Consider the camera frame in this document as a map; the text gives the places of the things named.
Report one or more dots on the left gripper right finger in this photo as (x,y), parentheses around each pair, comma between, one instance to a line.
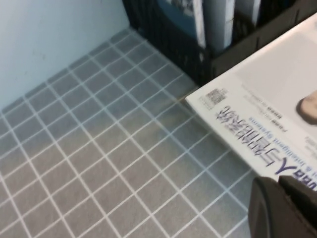
(304,205)

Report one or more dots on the black plastic book stand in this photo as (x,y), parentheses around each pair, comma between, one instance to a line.
(223,64)

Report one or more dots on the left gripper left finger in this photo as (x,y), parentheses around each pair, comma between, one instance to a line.
(265,210)

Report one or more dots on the black spine book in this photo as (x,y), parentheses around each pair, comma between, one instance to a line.
(215,24)

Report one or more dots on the grey checked tablecloth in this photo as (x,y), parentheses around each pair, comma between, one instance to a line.
(99,148)

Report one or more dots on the white magazine with man portrait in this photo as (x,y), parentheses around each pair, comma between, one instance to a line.
(272,86)

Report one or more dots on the white spine leaning book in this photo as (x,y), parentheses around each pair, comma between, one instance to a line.
(229,19)

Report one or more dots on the white spine thin book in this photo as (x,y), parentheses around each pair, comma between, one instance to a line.
(199,24)

